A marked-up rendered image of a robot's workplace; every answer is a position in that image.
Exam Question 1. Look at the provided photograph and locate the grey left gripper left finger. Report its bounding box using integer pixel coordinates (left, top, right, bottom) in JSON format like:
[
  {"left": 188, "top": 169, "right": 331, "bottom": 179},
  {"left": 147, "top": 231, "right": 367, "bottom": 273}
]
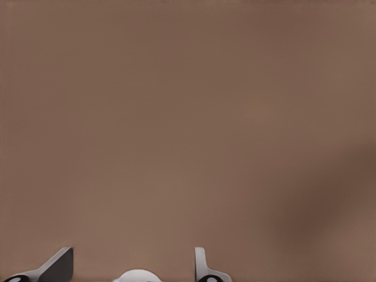
[{"left": 1, "top": 246, "right": 74, "bottom": 282}]

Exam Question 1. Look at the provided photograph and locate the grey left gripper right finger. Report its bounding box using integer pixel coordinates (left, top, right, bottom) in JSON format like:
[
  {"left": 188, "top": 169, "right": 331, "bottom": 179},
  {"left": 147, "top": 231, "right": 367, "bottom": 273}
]
[{"left": 194, "top": 247, "right": 233, "bottom": 282}]

